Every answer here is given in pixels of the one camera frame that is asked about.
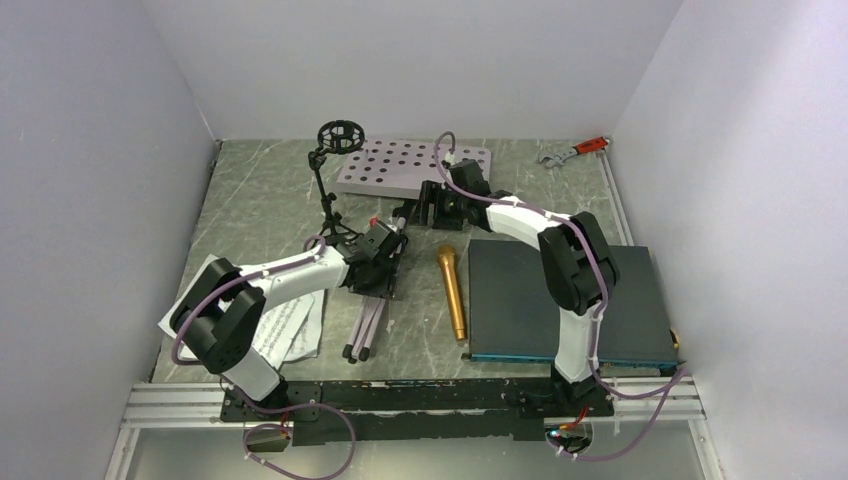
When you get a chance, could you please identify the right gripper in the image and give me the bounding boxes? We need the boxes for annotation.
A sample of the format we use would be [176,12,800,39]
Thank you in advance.
[409,180,468,231]

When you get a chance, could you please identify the lilac music stand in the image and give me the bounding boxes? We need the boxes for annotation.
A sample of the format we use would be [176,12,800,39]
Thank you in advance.
[333,139,455,363]

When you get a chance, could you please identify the sheet music page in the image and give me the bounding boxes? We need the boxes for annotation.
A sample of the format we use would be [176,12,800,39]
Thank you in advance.
[283,290,327,363]
[157,254,316,371]

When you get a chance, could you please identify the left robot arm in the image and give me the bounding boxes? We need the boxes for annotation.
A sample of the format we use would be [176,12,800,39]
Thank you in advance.
[160,222,407,420]

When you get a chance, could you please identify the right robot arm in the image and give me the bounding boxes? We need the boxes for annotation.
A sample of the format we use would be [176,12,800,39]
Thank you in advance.
[418,154,620,415]

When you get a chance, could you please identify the gold microphone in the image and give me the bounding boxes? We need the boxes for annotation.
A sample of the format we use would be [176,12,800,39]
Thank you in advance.
[437,244,468,342]

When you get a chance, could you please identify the dark blue flat box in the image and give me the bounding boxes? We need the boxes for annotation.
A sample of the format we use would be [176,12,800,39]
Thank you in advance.
[467,239,678,369]

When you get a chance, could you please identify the black microphone stand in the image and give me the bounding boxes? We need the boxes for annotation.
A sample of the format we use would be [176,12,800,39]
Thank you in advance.
[307,120,367,248]

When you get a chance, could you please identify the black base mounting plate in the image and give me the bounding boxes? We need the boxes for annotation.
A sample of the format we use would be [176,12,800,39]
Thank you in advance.
[219,378,616,446]

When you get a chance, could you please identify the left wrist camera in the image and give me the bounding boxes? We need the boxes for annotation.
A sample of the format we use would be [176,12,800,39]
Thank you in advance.
[365,219,398,253]

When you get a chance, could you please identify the orange handled adjustable wrench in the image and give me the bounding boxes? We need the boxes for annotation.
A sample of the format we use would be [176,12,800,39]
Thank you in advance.
[537,136,613,169]

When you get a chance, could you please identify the aluminium frame rail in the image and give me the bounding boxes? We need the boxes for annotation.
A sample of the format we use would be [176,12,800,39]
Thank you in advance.
[122,377,706,428]

